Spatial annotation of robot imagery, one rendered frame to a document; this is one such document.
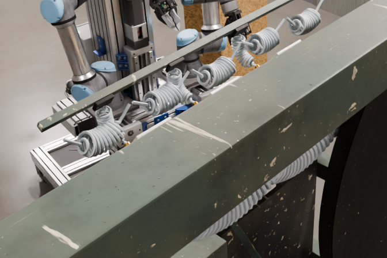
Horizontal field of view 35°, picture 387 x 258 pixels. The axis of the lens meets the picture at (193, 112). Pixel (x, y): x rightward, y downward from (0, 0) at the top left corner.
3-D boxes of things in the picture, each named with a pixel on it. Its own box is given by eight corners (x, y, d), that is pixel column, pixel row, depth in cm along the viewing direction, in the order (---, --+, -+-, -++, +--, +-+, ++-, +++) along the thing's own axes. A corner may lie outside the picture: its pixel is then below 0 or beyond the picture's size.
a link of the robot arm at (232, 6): (217, 6, 267) (231, 1, 271) (220, 16, 268) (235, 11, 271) (226, 3, 260) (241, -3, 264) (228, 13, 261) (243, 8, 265)
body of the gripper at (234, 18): (239, 39, 262) (230, 12, 260) (228, 41, 269) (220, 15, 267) (253, 34, 265) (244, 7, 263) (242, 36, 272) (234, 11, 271)
